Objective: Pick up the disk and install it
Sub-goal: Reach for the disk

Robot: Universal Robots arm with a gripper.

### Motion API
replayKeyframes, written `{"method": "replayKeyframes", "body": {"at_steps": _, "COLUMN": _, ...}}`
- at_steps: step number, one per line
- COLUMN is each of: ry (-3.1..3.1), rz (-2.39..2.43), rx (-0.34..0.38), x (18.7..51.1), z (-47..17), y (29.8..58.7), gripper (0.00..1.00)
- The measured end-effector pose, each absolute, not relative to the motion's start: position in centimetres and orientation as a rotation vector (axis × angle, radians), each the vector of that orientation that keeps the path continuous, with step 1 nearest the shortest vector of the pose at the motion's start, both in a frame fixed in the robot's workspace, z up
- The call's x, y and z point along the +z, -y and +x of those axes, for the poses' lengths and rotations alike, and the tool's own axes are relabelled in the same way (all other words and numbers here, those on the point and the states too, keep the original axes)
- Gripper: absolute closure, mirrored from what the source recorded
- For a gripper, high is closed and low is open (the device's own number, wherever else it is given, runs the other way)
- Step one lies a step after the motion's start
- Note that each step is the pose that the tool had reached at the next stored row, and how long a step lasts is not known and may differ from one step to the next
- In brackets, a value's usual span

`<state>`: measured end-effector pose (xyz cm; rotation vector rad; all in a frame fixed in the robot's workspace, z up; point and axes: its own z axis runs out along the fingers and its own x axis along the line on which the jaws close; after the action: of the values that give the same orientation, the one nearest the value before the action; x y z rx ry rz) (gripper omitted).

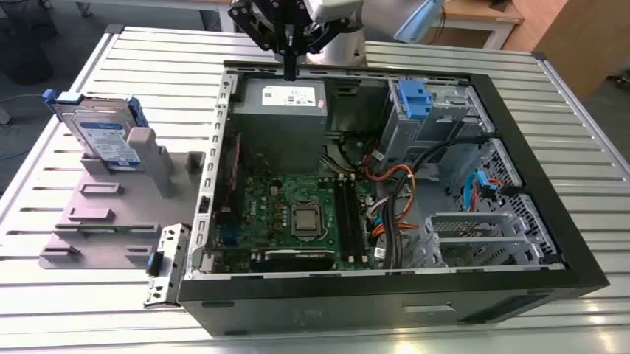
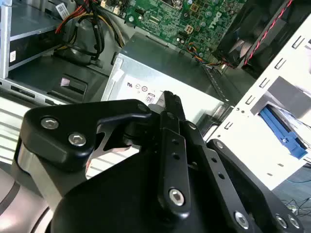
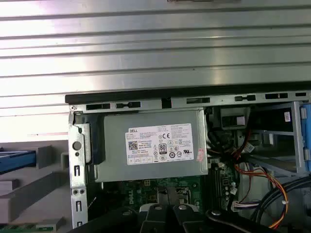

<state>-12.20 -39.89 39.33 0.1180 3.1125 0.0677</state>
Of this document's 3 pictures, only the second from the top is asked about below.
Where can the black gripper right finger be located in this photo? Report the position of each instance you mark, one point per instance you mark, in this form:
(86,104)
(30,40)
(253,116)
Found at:
(216,165)

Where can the hard disk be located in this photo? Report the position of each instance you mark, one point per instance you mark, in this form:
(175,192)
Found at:
(279,128)

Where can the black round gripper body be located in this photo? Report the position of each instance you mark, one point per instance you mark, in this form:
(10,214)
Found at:
(116,199)

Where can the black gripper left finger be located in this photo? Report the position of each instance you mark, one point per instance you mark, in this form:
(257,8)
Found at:
(48,142)

